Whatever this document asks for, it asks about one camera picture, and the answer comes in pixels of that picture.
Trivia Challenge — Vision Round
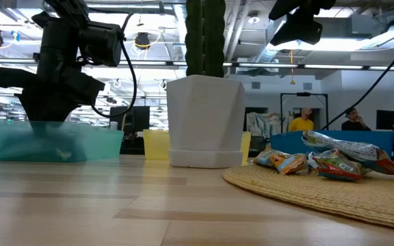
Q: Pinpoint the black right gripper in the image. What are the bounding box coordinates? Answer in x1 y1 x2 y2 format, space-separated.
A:
267 0 337 22

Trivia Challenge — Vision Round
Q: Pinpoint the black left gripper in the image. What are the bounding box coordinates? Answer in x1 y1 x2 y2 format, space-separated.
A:
0 64 106 123

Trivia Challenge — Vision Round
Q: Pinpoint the silver white granola bar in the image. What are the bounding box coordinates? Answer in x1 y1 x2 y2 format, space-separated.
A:
301 130 394 178

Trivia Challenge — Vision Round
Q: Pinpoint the orange blue granola bar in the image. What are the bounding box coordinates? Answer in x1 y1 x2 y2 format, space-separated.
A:
252 148 308 176

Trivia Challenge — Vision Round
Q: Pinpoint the translucent teal plastic bin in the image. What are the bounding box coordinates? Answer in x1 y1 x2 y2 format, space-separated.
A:
0 119 125 163

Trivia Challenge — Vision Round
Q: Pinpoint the long ceiling light strip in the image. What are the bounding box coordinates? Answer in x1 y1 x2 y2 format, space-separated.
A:
0 57 394 72

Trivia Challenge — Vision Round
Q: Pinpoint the tall green cactus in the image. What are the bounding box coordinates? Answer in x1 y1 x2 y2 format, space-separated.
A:
185 0 227 79

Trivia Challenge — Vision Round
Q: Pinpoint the translucent yellow plastic bin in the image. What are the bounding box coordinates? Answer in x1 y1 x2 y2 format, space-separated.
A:
142 128 252 161

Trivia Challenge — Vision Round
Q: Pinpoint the person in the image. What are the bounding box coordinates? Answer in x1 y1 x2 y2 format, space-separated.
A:
288 107 317 133
341 107 372 132

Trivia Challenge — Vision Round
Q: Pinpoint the white draped cloth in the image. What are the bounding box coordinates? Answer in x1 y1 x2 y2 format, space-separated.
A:
246 111 289 140

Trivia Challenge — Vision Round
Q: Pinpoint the blue plastic bin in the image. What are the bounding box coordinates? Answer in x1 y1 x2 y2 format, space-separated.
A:
270 129 394 168

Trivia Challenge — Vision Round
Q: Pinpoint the small black monitor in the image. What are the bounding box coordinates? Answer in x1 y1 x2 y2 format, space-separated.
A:
376 109 394 131

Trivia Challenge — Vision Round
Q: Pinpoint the white hexagonal plant pot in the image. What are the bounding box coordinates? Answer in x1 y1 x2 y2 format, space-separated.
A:
165 74 247 169

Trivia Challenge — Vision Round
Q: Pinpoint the round woven straw mat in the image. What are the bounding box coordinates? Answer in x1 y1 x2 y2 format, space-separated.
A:
221 163 394 234

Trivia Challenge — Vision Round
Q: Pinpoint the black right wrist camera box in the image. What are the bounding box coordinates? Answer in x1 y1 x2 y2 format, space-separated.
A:
270 15 324 47

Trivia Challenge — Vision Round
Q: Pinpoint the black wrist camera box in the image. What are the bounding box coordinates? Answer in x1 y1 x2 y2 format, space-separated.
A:
78 22 123 68
270 15 324 47

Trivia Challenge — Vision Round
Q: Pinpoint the yellow hanging cord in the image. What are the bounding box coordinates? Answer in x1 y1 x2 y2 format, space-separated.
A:
288 49 296 86

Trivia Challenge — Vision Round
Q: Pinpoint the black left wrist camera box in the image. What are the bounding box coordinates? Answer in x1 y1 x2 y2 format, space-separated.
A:
78 22 123 68

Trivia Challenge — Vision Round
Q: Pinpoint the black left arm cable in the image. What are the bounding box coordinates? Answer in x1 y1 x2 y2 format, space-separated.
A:
90 12 139 120

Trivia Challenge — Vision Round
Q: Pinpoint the thin black stand frame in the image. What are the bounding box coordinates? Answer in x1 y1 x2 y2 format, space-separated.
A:
279 92 330 135

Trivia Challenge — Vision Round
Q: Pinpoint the long black cable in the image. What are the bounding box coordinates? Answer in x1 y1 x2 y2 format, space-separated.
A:
321 27 394 131

